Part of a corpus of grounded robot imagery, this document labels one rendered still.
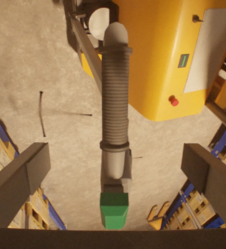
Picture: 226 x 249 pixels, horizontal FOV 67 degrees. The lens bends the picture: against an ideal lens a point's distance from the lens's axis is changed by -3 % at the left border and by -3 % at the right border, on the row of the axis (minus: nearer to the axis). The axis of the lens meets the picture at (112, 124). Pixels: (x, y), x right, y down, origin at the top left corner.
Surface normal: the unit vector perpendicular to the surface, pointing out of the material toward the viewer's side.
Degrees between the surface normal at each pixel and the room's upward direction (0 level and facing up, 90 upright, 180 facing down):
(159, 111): 14
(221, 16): 0
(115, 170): 25
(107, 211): 47
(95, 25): 0
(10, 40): 0
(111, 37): 40
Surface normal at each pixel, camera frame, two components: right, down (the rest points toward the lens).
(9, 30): 0.28, 0.67
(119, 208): 0.00, -0.01
